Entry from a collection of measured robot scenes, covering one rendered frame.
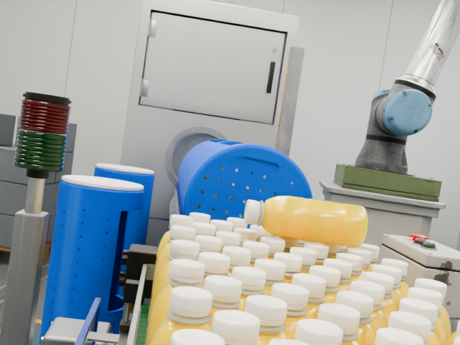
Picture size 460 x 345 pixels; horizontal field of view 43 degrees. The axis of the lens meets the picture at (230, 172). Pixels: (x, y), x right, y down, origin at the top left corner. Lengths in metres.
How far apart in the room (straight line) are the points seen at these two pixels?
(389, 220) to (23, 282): 1.07
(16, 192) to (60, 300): 2.97
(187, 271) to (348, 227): 0.37
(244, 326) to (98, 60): 6.47
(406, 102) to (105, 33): 5.58
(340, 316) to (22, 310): 0.46
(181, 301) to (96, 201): 1.41
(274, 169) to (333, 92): 5.31
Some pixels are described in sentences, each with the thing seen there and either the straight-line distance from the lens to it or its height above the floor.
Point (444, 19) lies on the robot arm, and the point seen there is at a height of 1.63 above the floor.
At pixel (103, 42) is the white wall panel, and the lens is 6.91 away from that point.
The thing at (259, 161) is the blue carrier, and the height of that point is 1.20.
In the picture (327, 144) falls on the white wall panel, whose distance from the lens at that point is 6.53.
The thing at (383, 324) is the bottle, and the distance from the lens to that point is 0.71.
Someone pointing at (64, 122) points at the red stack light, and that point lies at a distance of 0.82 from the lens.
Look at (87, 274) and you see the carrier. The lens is 1.97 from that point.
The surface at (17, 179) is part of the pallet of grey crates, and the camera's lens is 4.92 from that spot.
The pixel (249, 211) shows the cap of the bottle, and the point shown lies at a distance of 0.93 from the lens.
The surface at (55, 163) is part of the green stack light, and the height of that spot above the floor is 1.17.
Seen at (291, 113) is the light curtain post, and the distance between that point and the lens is 2.72.
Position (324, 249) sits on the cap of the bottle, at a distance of 0.93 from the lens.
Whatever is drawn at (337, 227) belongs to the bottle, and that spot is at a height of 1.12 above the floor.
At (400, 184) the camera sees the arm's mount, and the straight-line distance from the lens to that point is 1.69.
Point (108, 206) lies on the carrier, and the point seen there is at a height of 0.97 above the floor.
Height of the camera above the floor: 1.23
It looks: 3 degrees down
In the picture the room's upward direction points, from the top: 8 degrees clockwise
